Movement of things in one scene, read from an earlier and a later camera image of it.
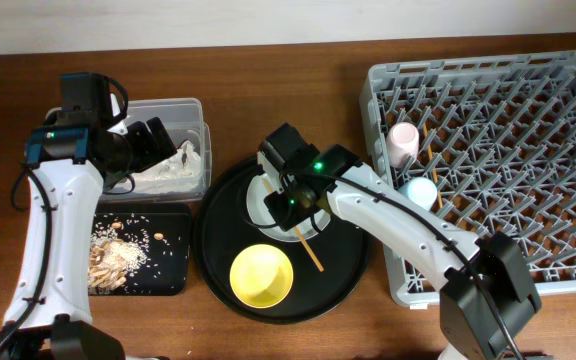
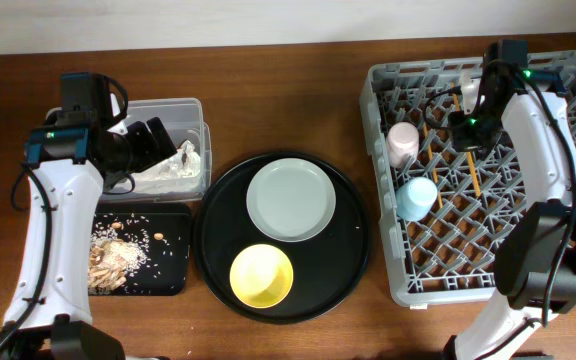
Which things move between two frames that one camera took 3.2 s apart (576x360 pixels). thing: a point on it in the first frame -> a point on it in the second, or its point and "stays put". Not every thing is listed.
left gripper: x=152 y=153 stays put
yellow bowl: x=261 y=276 stays put
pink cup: x=402 y=142 stays put
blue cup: x=421 y=190 stays put
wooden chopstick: x=300 y=237 -> x=469 y=154
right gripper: x=283 y=217 -> x=460 y=140
